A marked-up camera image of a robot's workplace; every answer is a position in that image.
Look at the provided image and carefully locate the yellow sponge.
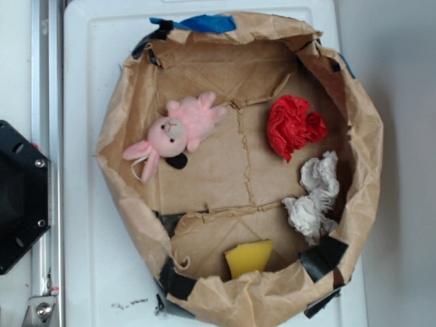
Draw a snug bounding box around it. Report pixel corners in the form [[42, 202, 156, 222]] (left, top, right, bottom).
[[224, 240, 273, 279]]

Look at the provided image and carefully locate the brown paper bag bin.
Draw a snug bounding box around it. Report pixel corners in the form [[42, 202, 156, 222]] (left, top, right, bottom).
[[97, 12, 383, 326]]

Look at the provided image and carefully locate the pink plush bunny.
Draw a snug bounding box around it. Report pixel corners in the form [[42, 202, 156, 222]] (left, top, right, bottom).
[[123, 91, 227, 183]]

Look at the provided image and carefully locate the red crumpled tissue paper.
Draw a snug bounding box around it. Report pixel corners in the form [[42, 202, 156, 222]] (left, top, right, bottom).
[[266, 95, 328, 162]]

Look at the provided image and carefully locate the white crumpled cloth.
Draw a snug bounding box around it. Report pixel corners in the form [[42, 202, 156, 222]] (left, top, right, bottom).
[[282, 151, 340, 246]]

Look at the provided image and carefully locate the white plastic tray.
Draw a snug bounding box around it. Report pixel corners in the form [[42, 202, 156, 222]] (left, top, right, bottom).
[[63, 1, 347, 326]]

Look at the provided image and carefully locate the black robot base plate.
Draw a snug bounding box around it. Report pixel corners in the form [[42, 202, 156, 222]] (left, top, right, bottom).
[[0, 120, 50, 275]]

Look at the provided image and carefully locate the aluminium frame rail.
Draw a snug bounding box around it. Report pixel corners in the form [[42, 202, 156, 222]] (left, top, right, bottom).
[[23, 1, 67, 326]]

